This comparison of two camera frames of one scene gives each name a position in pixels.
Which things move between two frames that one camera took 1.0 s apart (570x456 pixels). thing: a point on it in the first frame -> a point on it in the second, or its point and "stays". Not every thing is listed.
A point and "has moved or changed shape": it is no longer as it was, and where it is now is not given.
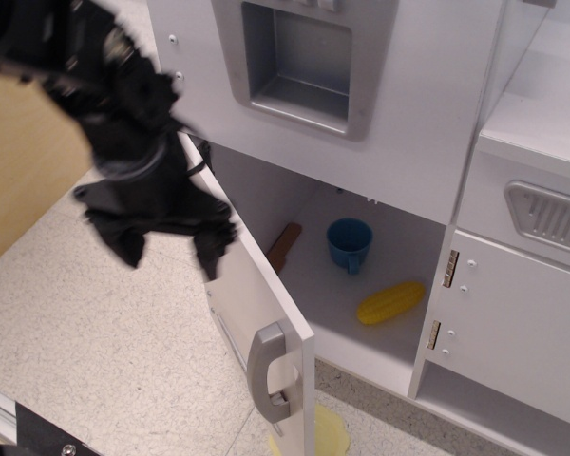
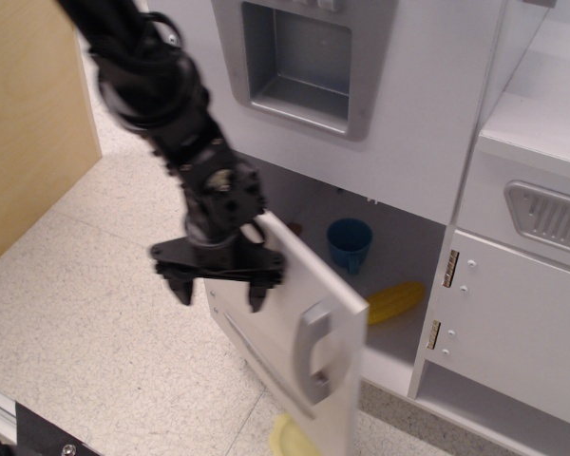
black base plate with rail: [8, 428] stays
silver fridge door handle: [271, 340] -> [313, 387]
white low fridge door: [253, 293] has moved or changed shape
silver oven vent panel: [549, 217] stays
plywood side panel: [34, 148] stays
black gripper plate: [161, 202] -> [237, 259]
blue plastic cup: [349, 240] stays
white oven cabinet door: [517, 323] stays
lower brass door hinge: [434, 332] stays
